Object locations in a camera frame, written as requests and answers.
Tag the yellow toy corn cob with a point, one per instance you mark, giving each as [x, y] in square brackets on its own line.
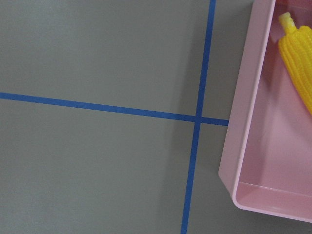
[295, 48]

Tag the pink plastic bin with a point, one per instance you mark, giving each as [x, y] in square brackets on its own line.
[266, 163]

